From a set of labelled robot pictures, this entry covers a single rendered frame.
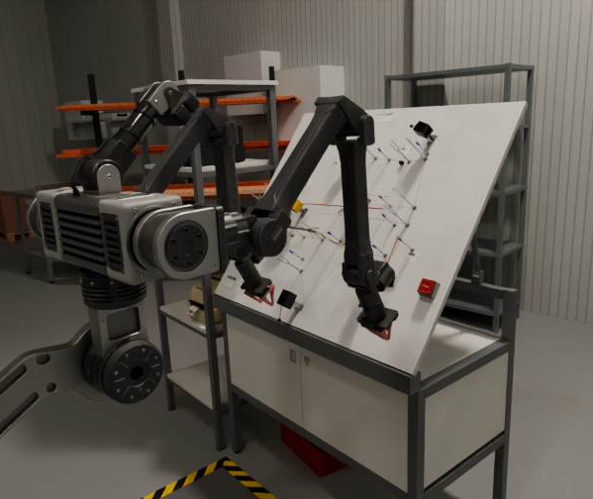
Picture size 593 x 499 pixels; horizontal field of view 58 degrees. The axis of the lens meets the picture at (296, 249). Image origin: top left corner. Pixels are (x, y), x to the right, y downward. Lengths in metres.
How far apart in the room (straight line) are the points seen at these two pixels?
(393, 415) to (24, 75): 9.87
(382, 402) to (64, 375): 1.08
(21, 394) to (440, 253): 1.30
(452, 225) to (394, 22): 3.64
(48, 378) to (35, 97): 9.90
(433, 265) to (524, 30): 3.17
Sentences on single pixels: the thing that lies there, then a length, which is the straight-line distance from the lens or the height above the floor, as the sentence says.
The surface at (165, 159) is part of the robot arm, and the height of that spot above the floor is 1.57.
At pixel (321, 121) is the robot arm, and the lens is 1.22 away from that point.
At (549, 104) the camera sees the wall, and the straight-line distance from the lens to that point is 4.67.
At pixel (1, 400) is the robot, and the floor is 1.13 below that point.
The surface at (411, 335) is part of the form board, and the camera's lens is 1.80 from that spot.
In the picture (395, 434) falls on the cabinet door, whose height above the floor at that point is 0.61.
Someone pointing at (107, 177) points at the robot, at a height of 1.56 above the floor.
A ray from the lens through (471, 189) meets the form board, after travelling 1.95.
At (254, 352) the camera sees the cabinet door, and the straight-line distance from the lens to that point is 2.49.
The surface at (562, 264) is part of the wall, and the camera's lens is 4.77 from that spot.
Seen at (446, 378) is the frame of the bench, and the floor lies 0.79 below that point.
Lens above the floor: 1.66
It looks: 14 degrees down
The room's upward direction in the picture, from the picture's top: 2 degrees counter-clockwise
